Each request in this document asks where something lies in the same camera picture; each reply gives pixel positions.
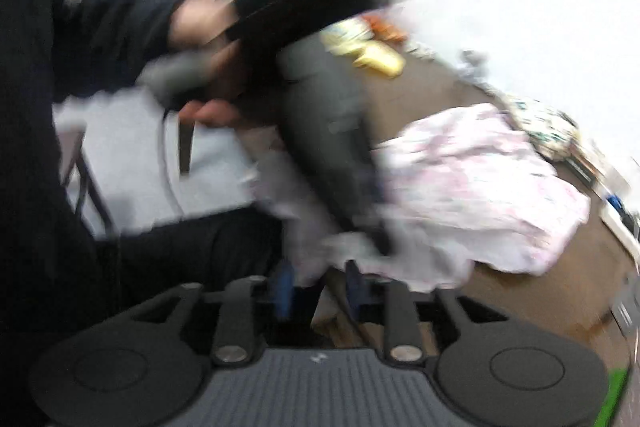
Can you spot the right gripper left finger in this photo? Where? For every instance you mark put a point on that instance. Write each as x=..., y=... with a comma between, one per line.
x=244, y=306

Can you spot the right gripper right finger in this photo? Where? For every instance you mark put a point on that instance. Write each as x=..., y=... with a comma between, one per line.
x=388, y=303

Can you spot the pink floral ruffled garment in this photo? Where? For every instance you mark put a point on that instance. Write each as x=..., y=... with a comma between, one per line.
x=464, y=188

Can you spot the cream green-flower garment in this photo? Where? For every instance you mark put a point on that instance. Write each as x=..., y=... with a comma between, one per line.
x=552, y=133

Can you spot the person left hand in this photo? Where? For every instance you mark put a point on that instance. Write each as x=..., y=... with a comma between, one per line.
x=202, y=25

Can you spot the clear box of orange peels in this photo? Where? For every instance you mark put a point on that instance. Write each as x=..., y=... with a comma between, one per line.
x=384, y=30

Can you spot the white round robot figurine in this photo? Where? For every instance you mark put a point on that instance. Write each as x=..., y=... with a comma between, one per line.
x=474, y=67

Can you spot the green stand base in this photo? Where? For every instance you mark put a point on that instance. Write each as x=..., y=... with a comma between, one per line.
x=616, y=385

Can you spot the white power strip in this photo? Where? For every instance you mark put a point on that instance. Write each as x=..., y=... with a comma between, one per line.
x=612, y=220

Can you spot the dark tissue box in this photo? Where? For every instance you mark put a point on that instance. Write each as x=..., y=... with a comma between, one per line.
x=582, y=167

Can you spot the blue toy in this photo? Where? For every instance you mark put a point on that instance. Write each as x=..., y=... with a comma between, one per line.
x=615, y=202

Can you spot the black wireless charger phone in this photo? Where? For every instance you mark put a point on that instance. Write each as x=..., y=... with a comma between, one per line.
x=625, y=307

